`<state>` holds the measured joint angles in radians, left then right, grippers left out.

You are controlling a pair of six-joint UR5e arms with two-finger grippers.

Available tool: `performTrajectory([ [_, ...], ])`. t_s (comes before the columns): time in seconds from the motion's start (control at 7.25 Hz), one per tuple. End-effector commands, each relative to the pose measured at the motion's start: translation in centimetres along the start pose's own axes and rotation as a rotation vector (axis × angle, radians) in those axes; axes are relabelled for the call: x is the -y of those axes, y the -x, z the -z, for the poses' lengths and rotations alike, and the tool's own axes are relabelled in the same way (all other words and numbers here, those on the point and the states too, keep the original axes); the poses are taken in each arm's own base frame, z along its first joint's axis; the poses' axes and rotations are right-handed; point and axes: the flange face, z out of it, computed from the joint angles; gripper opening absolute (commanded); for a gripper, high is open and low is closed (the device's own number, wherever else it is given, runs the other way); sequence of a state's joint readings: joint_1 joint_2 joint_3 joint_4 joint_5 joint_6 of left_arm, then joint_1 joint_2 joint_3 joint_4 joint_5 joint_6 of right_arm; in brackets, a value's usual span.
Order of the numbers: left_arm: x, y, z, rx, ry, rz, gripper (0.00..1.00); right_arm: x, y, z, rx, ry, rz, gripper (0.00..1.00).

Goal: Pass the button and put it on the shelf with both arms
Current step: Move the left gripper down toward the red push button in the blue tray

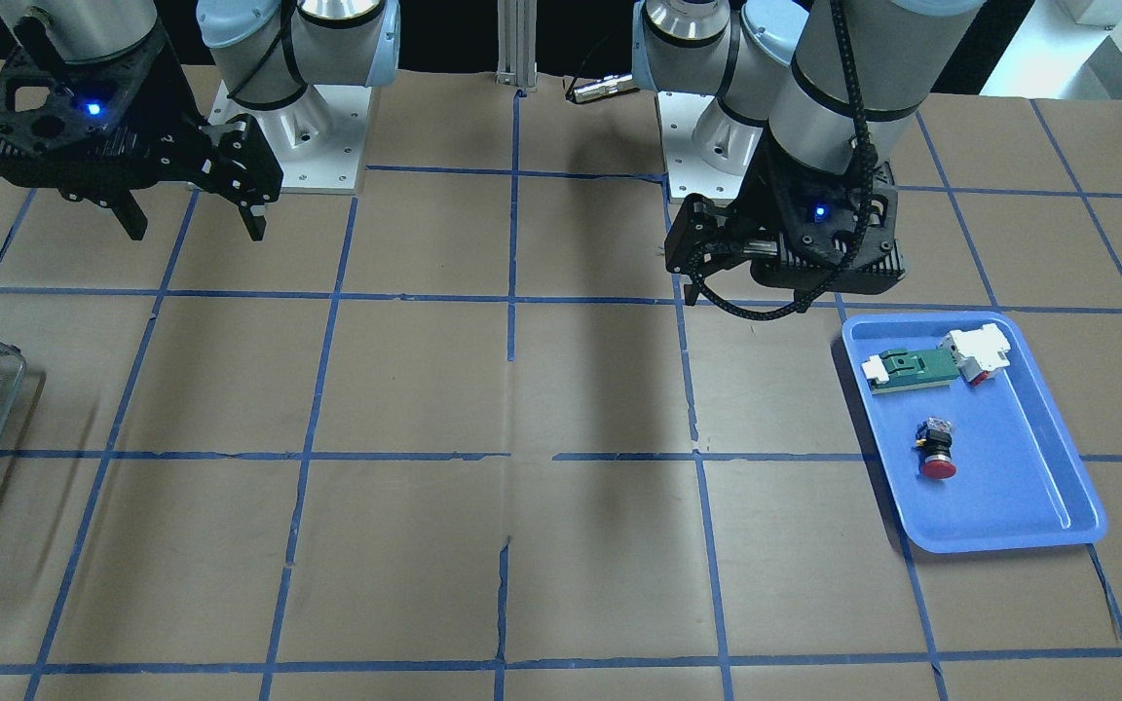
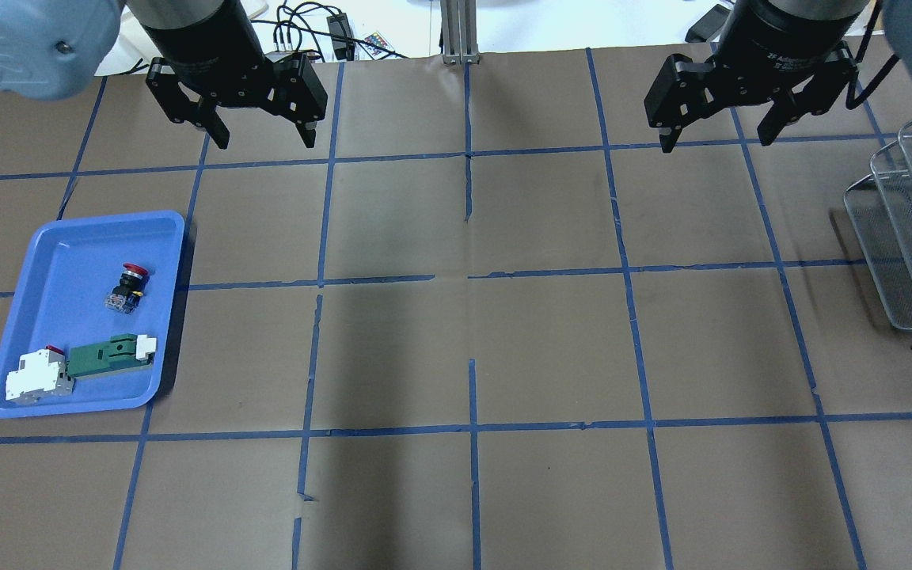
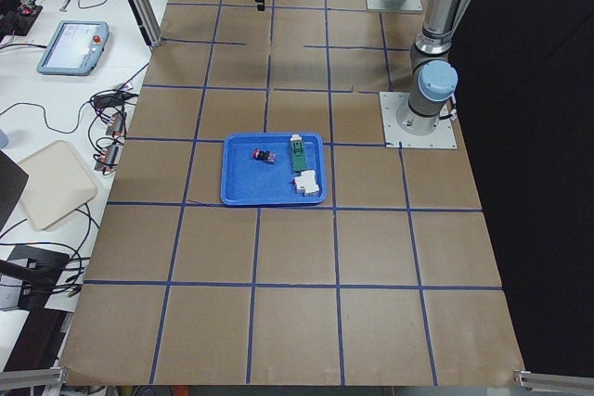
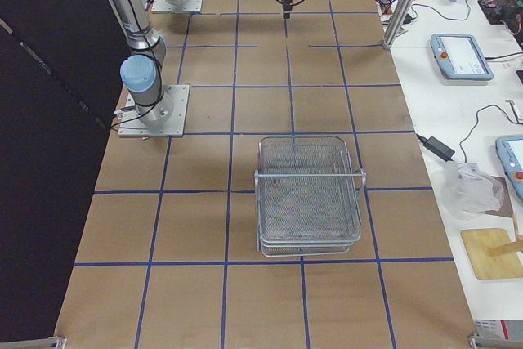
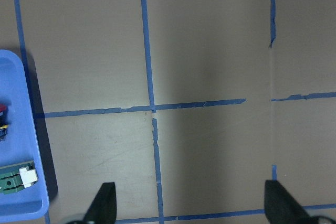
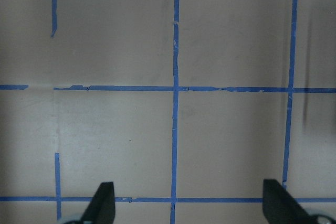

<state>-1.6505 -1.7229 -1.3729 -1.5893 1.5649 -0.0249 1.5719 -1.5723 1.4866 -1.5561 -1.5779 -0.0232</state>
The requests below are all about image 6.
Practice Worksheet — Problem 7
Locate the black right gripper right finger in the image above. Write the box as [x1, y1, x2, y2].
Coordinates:
[262, 179, 317, 224]

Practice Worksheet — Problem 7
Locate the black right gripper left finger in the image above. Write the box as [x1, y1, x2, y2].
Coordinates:
[80, 182, 116, 224]

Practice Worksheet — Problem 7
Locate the brown paper table mat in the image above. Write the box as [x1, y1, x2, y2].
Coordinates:
[1, 0, 335, 223]

